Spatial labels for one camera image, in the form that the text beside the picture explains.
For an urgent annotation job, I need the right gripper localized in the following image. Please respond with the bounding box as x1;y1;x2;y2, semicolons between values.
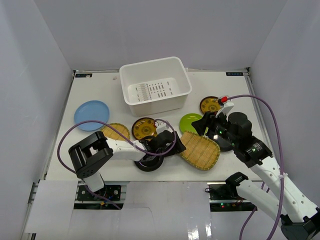
191;108;238;147

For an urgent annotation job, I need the yellow patterned plate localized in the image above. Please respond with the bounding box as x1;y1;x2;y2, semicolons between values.
131;117;158;140
199;96;221;114

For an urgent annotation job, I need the black plate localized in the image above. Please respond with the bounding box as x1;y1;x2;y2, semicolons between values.
213;135;233;152
134;154;164;172

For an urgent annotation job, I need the large oval bamboo tray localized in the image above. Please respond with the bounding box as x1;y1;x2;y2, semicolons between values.
179;131;221;171

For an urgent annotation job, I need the round bamboo tray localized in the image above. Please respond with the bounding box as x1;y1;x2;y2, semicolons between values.
100;123;131;141

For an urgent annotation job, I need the blue round plate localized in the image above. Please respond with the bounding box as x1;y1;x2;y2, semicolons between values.
73;100;110;132

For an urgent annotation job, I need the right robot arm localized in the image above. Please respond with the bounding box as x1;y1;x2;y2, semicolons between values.
192;112;320;240

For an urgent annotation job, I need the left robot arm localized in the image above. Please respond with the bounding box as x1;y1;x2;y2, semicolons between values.
68;130;187;200

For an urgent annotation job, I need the white plastic bin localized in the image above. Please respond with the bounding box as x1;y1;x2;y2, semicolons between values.
119;56;193;117

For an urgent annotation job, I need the green round plate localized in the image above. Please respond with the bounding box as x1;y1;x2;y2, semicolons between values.
179;113;202;134

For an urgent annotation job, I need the right black corner label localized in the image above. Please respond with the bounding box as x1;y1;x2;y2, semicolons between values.
225;72;244;77

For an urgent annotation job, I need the black corner label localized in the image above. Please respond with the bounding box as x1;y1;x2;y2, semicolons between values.
225;72;244;77
74;73;93;78

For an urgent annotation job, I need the left black corner label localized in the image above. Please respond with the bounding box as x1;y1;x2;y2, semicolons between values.
74;73;93;78

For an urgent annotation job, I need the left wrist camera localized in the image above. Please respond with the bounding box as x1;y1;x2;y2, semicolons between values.
156;124;168;134

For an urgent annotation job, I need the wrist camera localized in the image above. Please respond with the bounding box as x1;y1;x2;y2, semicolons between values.
215;96;234;118
156;124;168;134

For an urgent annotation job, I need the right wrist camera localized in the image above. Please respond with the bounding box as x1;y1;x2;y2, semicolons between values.
215;96;234;118

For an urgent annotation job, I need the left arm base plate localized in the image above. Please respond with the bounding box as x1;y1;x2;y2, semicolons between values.
76;185;122;201

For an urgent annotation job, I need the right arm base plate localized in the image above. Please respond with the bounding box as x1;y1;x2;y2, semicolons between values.
204;183;255;213

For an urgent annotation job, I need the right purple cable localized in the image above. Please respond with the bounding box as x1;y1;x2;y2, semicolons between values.
224;94;286;240

